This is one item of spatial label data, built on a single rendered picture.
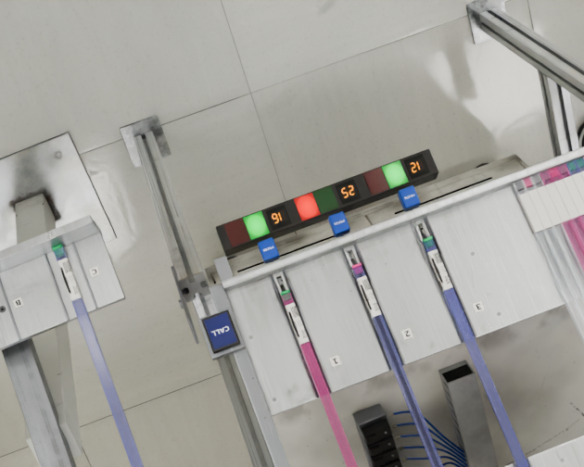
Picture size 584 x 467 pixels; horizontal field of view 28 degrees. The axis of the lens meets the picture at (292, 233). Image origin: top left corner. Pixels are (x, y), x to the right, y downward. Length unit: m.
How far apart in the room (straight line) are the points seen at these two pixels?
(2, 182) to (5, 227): 0.10
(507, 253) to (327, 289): 0.27
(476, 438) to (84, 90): 0.99
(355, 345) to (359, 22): 0.88
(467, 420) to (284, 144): 0.73
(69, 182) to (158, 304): 0.34
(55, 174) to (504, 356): 0.95
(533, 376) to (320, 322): 0.52
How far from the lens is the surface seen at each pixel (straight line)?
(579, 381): 2.10
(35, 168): 2.34
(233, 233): 1.71
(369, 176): 1.73
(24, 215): 2.29
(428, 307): 1.68
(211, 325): 1.63
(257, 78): 2.34
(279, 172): 2.42
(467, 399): 1.97
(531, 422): 2.11
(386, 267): 1.69
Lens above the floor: 2.18
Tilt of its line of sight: 62 degrees down
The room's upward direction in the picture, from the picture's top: 151 degrees clockwise
